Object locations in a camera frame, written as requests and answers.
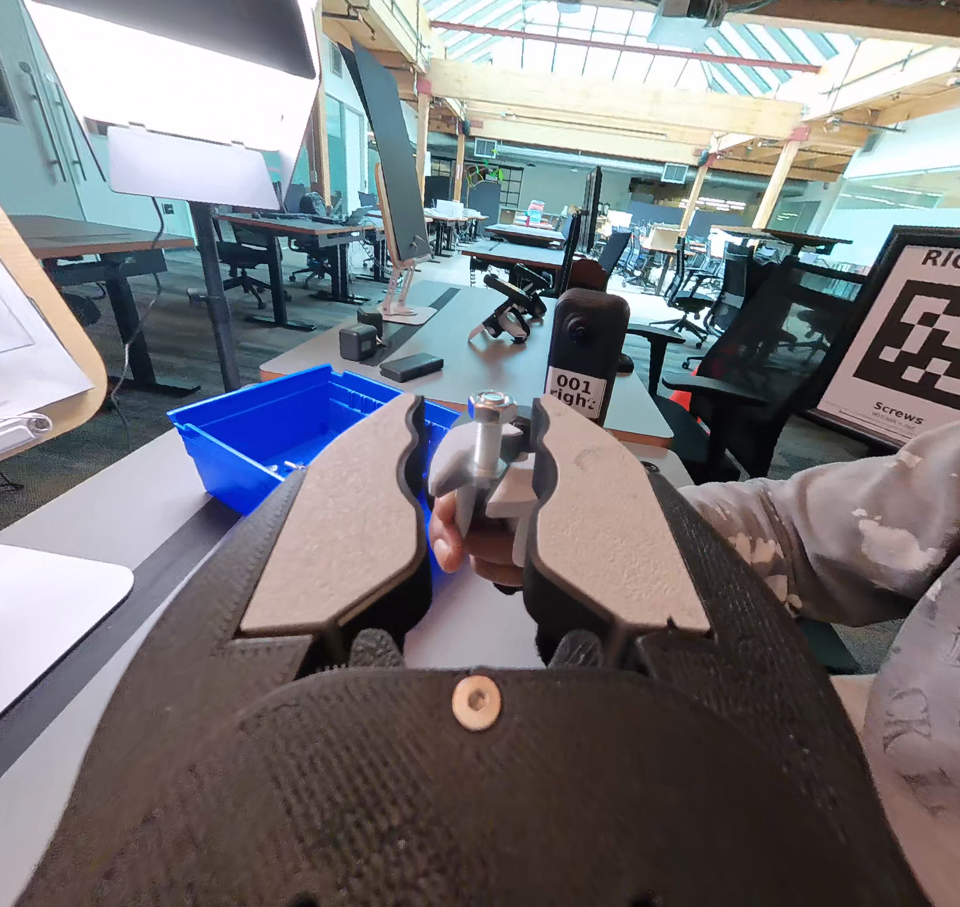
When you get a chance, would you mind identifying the steel hex nut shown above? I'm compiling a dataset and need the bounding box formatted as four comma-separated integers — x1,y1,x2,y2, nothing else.
468,389,516,430

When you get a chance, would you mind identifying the black light stand pole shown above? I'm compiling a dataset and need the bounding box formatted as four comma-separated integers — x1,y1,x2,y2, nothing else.
186,202,243,392

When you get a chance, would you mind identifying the flat black box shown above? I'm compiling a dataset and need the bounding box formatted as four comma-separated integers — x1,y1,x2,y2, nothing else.
378,352,445,384

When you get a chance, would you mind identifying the group of black office chairs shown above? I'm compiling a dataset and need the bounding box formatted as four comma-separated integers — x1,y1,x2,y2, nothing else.
592,224,759,353

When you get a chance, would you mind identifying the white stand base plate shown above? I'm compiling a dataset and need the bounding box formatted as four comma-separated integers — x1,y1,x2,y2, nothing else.
0,543,136,717

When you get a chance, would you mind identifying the dark wooden board stand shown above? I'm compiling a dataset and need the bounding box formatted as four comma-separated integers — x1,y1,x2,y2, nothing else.
337,40,440,327

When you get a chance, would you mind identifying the studio light panel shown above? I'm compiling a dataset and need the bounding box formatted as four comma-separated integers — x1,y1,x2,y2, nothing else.
6,0,325,212

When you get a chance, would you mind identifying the wooden instruction board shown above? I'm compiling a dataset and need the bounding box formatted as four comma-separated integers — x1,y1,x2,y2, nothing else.
0,205,110,466

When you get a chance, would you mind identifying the printed instruction sheet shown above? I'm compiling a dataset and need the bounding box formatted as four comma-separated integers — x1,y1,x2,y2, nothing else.
0,262,96,419

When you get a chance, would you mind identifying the red ceiling pipe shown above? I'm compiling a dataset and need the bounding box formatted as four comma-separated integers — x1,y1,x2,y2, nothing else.
431,20,822,74

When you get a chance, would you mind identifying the blue plastic bin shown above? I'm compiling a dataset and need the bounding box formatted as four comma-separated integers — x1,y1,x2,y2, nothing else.
166,364,460,518

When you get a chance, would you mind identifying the grey ceiling unit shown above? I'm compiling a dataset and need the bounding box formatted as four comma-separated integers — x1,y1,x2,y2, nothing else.
648,0,730,49

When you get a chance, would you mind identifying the framed square-pattern tag poster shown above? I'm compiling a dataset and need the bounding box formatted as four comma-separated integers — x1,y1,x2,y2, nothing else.
806,226,960,452

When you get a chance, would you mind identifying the black clamp device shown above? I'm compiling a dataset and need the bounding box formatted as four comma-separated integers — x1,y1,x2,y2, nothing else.
468,273,549,346

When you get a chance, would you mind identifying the clear sheet holder rail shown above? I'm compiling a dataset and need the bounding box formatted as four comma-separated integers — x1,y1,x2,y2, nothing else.
0,412,54,454

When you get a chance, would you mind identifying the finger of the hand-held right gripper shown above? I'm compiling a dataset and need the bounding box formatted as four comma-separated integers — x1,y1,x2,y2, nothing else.
484,430,540,567
427,425,485,544

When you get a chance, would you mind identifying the long wooden office desk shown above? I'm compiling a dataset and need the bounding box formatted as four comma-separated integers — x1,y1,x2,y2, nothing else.
217,209,391,323

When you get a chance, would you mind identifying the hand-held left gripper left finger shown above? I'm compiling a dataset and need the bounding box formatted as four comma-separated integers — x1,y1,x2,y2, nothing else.
238,393,436,642

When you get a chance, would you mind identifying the person's right forearm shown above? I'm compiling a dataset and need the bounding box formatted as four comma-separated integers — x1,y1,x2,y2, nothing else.
681,419,960,631

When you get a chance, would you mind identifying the wooden desk with black legs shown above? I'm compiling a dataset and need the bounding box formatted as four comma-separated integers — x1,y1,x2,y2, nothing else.
7,213,200,398

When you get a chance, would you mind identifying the green potted plant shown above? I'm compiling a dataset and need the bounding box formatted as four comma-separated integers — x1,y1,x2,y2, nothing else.
463,148,510,187

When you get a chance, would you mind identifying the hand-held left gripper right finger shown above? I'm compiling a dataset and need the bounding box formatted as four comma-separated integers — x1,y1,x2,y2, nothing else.
521,395,712,646

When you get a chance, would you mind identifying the person's right hand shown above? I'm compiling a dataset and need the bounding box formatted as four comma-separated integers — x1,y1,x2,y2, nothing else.
428,488,526,591

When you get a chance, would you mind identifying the grey office desk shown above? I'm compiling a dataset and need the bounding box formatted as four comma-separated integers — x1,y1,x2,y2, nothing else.
258,284,676,451

